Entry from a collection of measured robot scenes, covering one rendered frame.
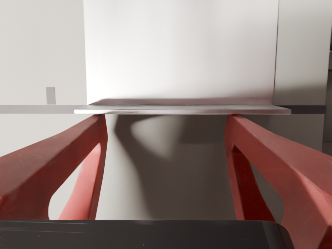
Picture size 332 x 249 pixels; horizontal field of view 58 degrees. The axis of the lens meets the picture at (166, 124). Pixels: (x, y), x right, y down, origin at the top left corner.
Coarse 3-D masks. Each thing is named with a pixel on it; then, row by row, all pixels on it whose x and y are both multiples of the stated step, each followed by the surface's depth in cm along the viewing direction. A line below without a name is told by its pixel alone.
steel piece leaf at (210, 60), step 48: (96, 0) 13; (144, 0) 13; (192, 0) 13; (240, 0) 13; (96, 48) 13; (144, 48) 13; (192, 48) 13; (240, 48) 13; (96, 96) 14; (144, 96) 14; (192, 96) 14; (240, 96) 14
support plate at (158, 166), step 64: (0, 0) 13; (64, 0) 13; (320, 0) 13; (0, 64) 14; (64, 64) 14; (320, 64) 14; (0, 128) 14; (64, 128) 14; (128, 128) 14; (192, 128) 14; (320, 128) 14; (64, 192) 14; (128, 192) 14; (192, 192) 14
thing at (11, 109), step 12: (0, 108) 14; (12, 108) 14; (24, 108) 14; (36, 108) 14; (48, 108) 14; (60, 108) 14; (72, 108) 14; (288, 108) 14; (300, 108) 14; (312, 108) 14; (324, 108) 14
